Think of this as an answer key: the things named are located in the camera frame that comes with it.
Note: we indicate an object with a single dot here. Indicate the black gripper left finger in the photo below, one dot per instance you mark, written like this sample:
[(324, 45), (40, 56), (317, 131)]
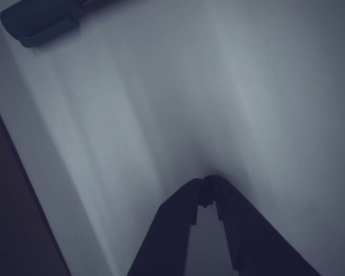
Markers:
[(172, 224)]

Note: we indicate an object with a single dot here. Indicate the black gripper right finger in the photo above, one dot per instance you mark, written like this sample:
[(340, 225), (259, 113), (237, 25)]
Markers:
[(256, 244)]

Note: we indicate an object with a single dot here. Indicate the green and red marker pen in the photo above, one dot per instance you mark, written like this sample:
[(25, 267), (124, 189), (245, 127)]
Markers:
[(31, 23)]

